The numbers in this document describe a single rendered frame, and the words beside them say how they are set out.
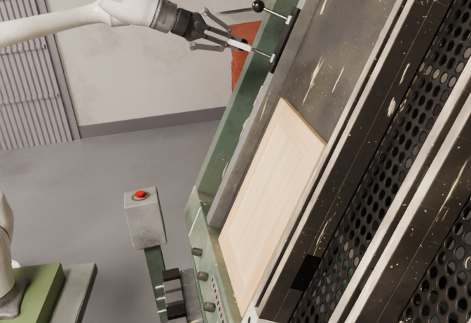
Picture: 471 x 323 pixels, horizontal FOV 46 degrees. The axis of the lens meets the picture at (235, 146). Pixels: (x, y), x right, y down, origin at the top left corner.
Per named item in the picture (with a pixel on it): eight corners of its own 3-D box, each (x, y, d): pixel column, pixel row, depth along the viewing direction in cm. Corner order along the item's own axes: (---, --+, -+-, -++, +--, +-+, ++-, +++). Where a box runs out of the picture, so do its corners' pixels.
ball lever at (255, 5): (291, 28, 163) (251, 10, 165) (297, 15, 162) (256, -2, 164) (289, 27, 159) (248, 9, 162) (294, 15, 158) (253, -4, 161)
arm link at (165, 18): (160, -2, 148) (181, 6, 150) (158, -6, 156) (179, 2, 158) (149, 30, 151) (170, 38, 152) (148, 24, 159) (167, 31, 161)
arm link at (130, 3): (162, -8, 148) (157, -6, 160) (105, -30, 143) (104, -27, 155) (149, 31, 149) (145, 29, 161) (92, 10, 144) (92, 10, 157)
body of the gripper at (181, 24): (169, 36, 153) (200, 47, 156) (180, 7, 150) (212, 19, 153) (167, 31, 160) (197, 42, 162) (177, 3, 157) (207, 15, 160)
